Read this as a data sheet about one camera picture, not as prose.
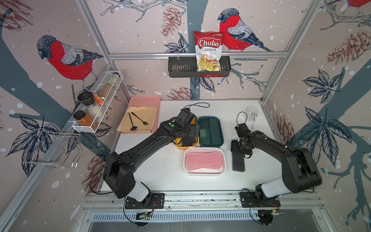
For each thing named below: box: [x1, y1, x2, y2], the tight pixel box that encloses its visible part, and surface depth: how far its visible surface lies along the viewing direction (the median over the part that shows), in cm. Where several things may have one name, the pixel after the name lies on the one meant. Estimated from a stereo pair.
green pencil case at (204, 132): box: [199, 119, 211, 146], surface depth 97 cm
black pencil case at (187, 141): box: [181, 136, 196, 147], surface depth 94 cm
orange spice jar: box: [72, 110, 99, 131], surface depth 63 cm
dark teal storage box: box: [197, 116, 225, 149], surface depth 97 cm
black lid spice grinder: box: [77, 91, 105, 119], surface depth 67 cm
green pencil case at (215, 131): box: [208, 118, 223, 145], surface depth 98 cm
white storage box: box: [183, 147, 227, 176], surface depth 84 cm
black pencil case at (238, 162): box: [231, 151, 245, 173], surface depth 86 cm
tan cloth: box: [116, 105, 157, 133], surface depth 112 cm
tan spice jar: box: [98, 72, 121, 101], surface depth 81 cm
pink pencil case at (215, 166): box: [185, 154, 223, 171], surface depth 85 cm
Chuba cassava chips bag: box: [193, 30, 224, 72], surface depth 85 cm
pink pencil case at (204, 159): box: [185, 150, 224, 170], surface depth 85 cm
